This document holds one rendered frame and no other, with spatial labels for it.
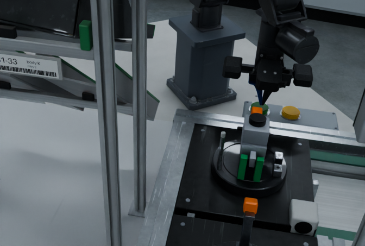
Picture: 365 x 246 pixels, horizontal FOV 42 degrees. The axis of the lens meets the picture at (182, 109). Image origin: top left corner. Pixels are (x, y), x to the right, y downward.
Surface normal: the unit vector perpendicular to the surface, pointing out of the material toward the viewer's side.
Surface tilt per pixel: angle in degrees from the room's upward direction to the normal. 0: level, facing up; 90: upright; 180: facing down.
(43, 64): 90
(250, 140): 90
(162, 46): 0
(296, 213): 0
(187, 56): 90
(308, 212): 0
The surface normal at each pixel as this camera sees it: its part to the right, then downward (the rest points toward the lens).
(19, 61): -0.16, 0.57
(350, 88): 0.04, -0.81
